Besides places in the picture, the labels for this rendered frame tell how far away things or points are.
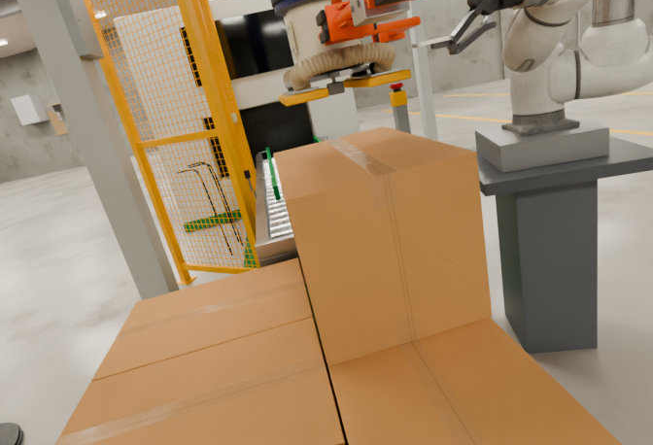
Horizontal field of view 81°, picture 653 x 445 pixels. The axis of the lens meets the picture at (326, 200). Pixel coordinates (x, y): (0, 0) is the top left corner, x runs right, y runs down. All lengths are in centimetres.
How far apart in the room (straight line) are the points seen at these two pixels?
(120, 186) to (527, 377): 192
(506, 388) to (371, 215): 40
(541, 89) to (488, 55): 1124
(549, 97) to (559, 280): 63
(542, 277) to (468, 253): 70
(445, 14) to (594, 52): 1109
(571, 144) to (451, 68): 1111
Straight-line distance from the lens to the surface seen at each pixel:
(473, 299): 96
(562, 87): 142
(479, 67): 1258
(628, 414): 162
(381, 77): 89
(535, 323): 167
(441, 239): 86
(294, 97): 86
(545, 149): 135
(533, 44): 103
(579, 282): 164
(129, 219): 224
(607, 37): 142
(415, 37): 455
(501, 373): 88
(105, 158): 220
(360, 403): 84
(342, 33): 75
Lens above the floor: 115
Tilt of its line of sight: 17 degrees down
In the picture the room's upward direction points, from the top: 13 degrees counter-clockwise
